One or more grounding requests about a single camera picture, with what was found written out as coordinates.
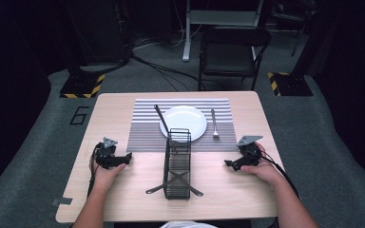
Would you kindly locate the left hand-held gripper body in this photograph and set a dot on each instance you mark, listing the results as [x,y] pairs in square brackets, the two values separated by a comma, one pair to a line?
[105,155]

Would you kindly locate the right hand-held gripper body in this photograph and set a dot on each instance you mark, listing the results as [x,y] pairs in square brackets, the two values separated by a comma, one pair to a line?
[250,153]

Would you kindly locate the person's left hand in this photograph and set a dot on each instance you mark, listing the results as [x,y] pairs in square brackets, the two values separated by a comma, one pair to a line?
[107,175]

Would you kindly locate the person's right hand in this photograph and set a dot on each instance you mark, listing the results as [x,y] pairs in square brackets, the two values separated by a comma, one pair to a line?
[266,172]

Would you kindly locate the grey striped placemat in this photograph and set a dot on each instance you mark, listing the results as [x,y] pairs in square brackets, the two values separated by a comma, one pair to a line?
[145,139]

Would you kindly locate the silver fork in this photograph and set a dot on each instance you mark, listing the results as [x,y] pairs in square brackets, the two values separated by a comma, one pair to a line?
[214,123]

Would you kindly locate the dark table knife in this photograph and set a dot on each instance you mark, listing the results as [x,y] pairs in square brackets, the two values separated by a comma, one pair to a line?
[162,118]

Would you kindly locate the grey tape strip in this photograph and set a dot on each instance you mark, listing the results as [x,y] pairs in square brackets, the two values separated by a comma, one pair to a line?
[61,201]

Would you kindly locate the white round plate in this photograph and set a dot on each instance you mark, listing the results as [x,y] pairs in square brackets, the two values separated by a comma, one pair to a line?
[183,118]

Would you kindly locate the black stand base hazard tape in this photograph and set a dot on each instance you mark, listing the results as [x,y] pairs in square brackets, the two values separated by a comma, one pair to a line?
[293,85]
[80,85]

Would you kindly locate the person's white clothing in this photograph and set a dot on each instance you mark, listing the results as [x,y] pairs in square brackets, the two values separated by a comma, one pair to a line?
[187,224]

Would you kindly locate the black folding chair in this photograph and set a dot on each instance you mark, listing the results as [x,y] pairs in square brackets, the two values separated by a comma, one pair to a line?
[228,57]

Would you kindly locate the white metal desk frame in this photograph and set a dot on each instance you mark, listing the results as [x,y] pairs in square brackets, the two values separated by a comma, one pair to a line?
[221,17]

